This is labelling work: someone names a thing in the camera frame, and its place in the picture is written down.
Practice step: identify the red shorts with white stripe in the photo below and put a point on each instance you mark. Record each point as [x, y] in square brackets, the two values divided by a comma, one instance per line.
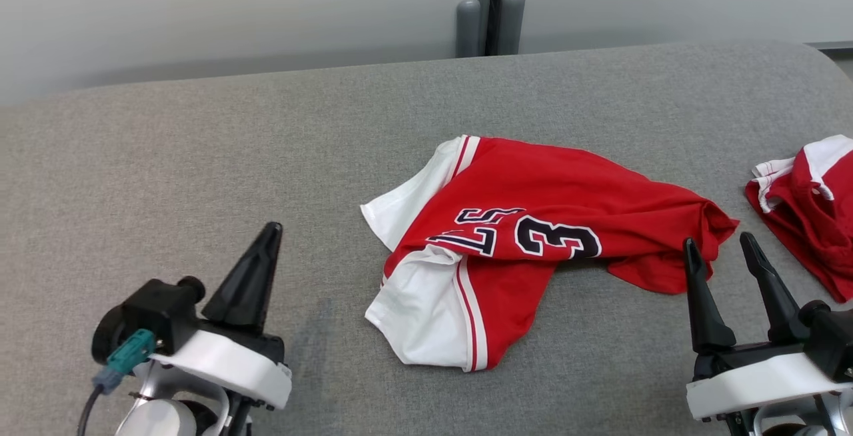
[820, 222]

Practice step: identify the grey baseboard strip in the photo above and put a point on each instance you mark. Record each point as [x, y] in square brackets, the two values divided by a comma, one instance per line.
[833, 46]

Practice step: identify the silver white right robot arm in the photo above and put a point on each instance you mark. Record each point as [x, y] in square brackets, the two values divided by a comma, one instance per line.
[833, 409]

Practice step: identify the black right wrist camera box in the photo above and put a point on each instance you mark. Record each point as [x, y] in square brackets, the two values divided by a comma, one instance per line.
[833, 342]

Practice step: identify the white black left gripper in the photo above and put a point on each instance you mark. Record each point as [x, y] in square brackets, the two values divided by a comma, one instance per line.
[233, 369]

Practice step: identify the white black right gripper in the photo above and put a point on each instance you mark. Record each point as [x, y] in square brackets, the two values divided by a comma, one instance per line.
[760, 382]

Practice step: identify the red basketball jersey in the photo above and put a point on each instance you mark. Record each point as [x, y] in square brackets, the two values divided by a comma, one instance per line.
[566, 189]

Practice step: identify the grey cylindrical post foot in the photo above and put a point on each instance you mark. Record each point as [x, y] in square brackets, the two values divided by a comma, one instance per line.
[513, 22]
[468, 29]

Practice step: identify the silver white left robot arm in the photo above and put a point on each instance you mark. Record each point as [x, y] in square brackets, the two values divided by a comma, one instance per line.
[160, 416]

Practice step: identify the teal left camera connector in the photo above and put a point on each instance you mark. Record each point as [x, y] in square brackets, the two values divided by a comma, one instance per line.
[133, 350]

